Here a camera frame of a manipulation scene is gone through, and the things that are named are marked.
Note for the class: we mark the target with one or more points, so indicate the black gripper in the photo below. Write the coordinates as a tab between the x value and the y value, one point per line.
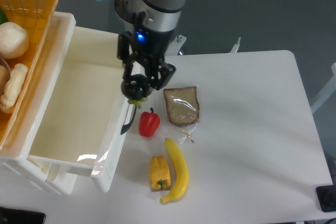
149	46

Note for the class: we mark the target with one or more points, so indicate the dark purple mangosteen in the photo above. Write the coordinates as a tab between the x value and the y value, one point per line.
136	88

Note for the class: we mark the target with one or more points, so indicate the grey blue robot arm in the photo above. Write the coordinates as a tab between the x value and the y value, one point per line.
149	27

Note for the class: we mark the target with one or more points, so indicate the open white upper drawer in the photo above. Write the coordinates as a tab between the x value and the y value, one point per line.
80	132

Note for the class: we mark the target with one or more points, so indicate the white plastic drawer cabinet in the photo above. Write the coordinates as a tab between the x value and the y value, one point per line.
17	168

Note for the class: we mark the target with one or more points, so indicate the bagged brown bread slice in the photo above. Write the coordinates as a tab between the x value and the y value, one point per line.
183	110

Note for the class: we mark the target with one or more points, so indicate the red bell pepper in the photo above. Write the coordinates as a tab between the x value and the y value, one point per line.
148	123

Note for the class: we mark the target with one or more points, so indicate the yellow bell pepper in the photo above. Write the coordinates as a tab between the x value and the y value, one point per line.
159	174

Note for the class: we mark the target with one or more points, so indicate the orange wicker basket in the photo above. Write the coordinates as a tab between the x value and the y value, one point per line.
34	16

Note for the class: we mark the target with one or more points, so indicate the long white bread roll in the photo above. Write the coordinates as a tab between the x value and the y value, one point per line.
13	87

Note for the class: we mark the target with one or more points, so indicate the yellow banana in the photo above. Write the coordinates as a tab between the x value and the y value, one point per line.
181	173

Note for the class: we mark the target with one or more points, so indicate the round white bread bun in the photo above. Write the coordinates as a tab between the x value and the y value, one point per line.
14	40

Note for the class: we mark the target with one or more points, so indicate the green vegetable in basket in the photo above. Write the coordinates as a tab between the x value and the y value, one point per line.
3	16

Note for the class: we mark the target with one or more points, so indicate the black device bottom left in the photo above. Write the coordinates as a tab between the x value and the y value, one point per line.
17	216

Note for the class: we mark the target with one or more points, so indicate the black device right edge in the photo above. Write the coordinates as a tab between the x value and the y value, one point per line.
326	197

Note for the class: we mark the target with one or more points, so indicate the dark blue drawer handle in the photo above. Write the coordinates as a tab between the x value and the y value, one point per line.
129	118

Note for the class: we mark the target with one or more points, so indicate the white frame right edge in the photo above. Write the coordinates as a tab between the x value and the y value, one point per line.
327	90

